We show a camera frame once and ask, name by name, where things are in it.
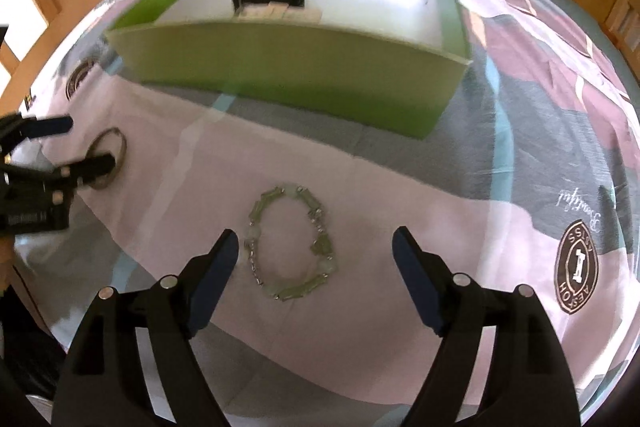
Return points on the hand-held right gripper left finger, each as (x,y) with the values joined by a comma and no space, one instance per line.
(212,279)

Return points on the green cardboard box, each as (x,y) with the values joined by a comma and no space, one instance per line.
(310,57)

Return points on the printed patchwork bed sheet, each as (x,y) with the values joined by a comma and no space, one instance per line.
(500,157)

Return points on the silver bangle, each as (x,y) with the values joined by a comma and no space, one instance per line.
(112,147)

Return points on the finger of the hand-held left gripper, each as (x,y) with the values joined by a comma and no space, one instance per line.
(45,127)
(92,167)

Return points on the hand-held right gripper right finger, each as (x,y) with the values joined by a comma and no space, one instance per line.
(417,279)

